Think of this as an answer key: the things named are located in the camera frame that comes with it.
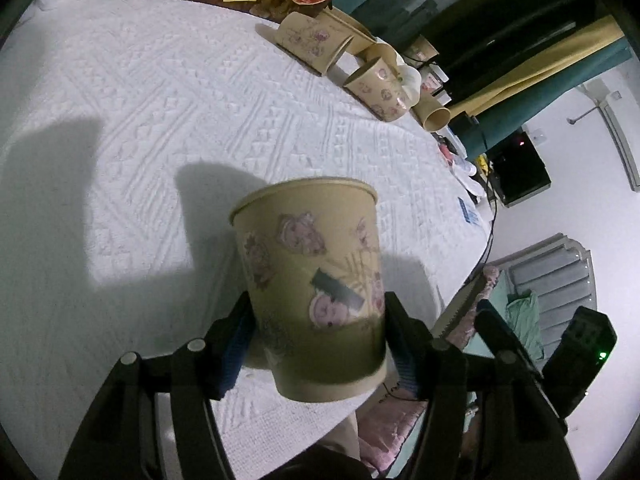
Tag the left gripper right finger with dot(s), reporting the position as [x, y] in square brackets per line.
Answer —
[486, 418]

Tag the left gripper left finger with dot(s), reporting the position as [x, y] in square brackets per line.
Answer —
[119, 437]

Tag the floral kraft paper cup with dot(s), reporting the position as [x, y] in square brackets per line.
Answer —
[311, 258]

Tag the lying plain kraft cup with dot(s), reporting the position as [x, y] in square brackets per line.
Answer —
[432, 115]

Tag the white paper cup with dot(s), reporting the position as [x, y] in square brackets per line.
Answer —
[410, 81]

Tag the upside-down floral kraft cup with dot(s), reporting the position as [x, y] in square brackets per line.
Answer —
[375, 85]

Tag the upright kraft cup background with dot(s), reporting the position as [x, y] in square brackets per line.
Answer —
[420, 51]

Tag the plain kraft cup inverted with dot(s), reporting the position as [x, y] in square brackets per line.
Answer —
[382, 50]

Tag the lying floral kraft cup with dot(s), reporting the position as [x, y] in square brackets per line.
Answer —
[316, 44]

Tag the blue white card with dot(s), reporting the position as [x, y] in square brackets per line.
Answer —
[469, 213]

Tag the black computer monitor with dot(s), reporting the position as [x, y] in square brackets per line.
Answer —
[516, 170]

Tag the white air conditioner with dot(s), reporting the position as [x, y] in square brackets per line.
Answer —
[619, 137]

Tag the yellow curtain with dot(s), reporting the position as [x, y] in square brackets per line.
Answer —
[565, 53]

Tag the white textured tablecloth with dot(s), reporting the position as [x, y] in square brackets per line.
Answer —
[129, 130]

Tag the teal curtain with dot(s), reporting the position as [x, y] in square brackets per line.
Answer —
[503, 61]

